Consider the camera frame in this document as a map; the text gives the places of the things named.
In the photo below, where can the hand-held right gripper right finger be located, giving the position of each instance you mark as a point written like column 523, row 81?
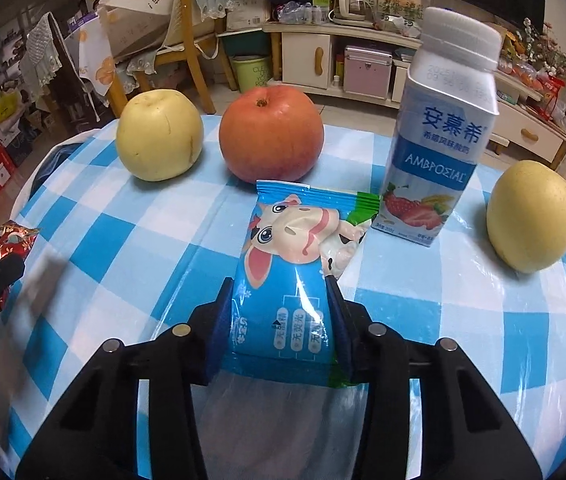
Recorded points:
column 342, row 330

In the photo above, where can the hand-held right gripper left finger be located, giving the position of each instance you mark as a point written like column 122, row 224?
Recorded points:
column 220, row 330

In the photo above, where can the red patterned foil packet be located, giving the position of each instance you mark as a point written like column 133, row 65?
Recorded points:
column 13, row 242

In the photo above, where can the blue cow print packet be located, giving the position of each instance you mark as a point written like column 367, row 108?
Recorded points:
column 283, row 285

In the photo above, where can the blue white checked tablecloth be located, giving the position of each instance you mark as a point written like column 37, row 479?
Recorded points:
column 138, row 270

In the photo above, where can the red apple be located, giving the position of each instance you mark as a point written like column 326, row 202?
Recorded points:
column 271, row 135

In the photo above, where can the yellow apple left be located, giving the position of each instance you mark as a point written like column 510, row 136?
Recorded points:
column 159, row 135

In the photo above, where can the yellow apple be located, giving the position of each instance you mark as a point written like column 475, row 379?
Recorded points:
column 533, row 217
column 159, row 135

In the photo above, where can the dark chair with grey cover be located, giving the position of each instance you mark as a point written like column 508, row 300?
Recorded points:
column 53, row 70

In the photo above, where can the white yogurt bottle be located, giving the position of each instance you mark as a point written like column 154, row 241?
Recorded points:
column 438, row 135

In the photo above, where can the yellow apple right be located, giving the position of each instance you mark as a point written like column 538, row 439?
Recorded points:
column 533, row 217

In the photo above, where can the green waste bin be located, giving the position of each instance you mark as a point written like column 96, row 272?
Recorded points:
column 250, row 74

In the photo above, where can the pink metal case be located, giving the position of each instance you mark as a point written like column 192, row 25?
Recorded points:
column 368, row 72

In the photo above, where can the cream tv cabinet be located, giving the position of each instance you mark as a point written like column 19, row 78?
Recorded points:
column 313, row 55

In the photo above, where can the wooden chair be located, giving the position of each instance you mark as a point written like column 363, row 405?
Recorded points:
column 183, row 55

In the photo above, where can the beige printed bag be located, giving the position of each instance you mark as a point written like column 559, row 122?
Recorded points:
column 133, row 10

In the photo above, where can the red snack bag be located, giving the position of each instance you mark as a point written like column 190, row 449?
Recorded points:
column 552, row 95

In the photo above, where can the pack of water bottles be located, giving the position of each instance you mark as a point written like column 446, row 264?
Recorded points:
column 303, row 14

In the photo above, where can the white electric kettle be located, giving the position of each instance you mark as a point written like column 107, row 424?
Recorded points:
column 353, row 5

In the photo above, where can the white printed box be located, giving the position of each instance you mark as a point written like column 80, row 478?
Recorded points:
column 248, row 5

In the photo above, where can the clear flower print bag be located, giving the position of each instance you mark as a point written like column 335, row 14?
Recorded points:
column 400, row 0

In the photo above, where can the dried flower bouquet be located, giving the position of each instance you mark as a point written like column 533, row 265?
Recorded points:
column 553, row 50

